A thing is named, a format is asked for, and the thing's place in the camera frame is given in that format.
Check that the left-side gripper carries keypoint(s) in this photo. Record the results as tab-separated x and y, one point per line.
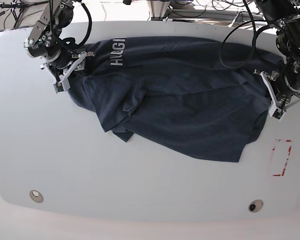
283	86

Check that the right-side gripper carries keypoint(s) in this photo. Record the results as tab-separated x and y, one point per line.
62	65

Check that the dark blue T-shirt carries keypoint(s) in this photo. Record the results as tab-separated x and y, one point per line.
196	96

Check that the left-side robot arm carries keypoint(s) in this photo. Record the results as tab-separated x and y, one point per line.
284	15

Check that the right-side robot arm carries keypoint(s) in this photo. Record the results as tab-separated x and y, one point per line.
44	40

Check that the red tape rectangle marking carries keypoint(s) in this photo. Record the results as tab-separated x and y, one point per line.
279	157

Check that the black tripod stand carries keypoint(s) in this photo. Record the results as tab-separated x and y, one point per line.
16	8

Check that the right table grommet hole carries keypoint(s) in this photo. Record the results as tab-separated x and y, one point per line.
255	206

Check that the table grommet hole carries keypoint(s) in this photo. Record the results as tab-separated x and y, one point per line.
36	196
255	206

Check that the left table grommet hole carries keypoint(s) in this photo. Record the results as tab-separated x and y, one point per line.
36	196

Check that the left-side wrist camera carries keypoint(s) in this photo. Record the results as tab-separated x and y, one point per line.
278	114

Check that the right-side wrist camera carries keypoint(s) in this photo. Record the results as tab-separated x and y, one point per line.
61	86

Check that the metal frame post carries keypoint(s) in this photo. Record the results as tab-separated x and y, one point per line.
158	9

